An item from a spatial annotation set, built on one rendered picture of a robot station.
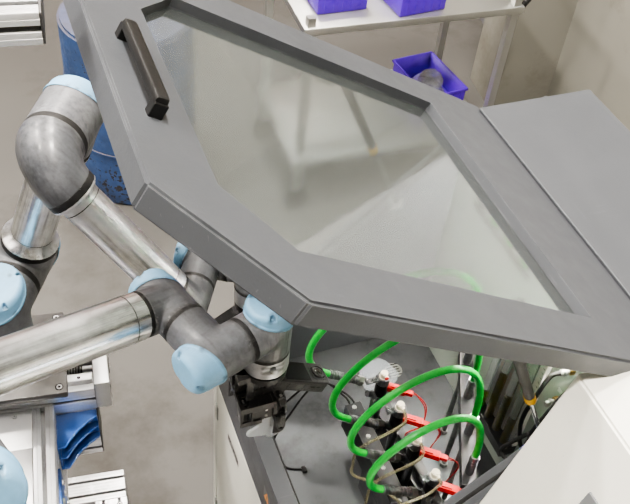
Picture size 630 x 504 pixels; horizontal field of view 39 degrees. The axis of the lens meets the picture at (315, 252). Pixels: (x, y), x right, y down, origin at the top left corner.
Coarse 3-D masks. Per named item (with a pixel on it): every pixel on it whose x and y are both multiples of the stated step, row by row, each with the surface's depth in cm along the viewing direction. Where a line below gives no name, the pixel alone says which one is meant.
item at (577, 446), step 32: (576, 384) 133; (608, 384) 133; (576, 416) 134; (608, 416) 128; (544, 448) 140; (576, 448) 134; (608, 448) 128; (512, 480) 147; (544, 480) 140; (576, 480) 134; (608, 480) 128
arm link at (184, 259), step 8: (176, 248) 176; (184, 248) 175; (176, 256) 175; (184, 256) 175; (192, 256) 174; (176, 264) 175; (184, 264) 174; (192, 264) 172; (200, 264) 172; (208, 264) 173; (184, 272) 171; (200, 272) 171; (208, 272) 172; (216, 272) 174; (216, 280) 174; (224, 280) 177
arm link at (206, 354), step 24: (192, 312) 132; (168, 336) 132; (192, 336) 130; (216, 336) 129; (240, 336) 130; (192, 360) 126; (216, 360) 127; (240, 360) 130; (192, 384) 128; (216, 384) 129
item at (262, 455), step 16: (224, 384) 210; (224, 400) 215; (240, 432) 203; (256, 448) 190; (272, 448) 189; (256, 464) 193; (272, 464) 186; (256, 480) 197; (272, 480) 184; (288, 480) 184; (272, 496) 184; (288, 496) 182
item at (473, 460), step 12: (444, 420) 153; (456, 420) 153; (468, 420) 155; (420, 432) 152; (480, 432) 160; (396, 444) 153; (408, 444) 153; (480, 444) 163; (384, 456) 154; (372, 468) 156; (468, 468) 170; (372, 480) 158; (384, 492) 163; (396, 492) 165; (408, 492) 167
